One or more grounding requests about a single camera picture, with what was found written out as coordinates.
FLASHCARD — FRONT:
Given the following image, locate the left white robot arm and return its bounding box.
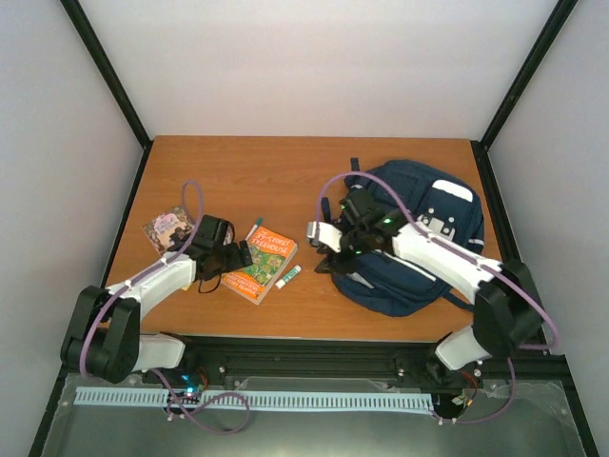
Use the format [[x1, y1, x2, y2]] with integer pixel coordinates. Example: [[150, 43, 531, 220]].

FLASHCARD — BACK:
[[60, 215, 253, 384]]

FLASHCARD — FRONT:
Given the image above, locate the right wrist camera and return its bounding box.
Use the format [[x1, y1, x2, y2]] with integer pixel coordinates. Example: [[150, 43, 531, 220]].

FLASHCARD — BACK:
[[306, 221, 343, 253]]

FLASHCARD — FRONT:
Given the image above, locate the right black frame post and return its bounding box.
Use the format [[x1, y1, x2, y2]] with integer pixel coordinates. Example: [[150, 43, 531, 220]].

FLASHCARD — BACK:
[[480, 0, 579, 153]]

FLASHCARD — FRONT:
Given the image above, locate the black aluminium frame base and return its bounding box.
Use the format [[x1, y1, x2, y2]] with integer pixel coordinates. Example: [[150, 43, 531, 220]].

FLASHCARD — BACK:
[[30, 136, 598, 456]]

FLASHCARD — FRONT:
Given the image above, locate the orange treehouse paperback book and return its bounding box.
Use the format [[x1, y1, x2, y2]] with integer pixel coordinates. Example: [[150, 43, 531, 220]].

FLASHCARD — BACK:
[[221, 227, 298, 305]]

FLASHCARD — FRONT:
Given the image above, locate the teal capped marker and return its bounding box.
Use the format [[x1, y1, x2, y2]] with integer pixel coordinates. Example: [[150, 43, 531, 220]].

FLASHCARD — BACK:
[[246, 217, 264, 241]]

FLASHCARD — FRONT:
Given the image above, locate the pink illustrated paperback book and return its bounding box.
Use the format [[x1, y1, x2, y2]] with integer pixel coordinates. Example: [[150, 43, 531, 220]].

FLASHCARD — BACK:
[[142, 206, 193, 255]]

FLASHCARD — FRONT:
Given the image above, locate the left black frame post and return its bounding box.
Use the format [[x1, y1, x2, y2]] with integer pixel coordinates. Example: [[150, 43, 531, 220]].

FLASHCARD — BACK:
[[60, 0, 152, 152]]

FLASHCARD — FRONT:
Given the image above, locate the light blue slotted cable duct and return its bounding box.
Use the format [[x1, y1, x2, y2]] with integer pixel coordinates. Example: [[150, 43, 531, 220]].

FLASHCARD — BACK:
[[73, 387, 433, 414]]

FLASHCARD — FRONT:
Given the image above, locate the white green glue stick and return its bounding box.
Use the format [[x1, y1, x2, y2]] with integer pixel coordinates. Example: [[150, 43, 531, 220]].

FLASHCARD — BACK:
[[275, 265, 302, 289]]

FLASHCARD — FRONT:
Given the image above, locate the black frame post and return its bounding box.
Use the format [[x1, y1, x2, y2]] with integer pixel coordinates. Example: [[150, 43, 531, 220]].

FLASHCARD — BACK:
[[480, 0, 579, 153], [60, 0, 152, 152]]

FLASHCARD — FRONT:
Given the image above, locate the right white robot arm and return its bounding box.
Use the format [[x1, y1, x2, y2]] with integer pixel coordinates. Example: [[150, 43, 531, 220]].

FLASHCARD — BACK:
[[306, 189, 555, 386]]

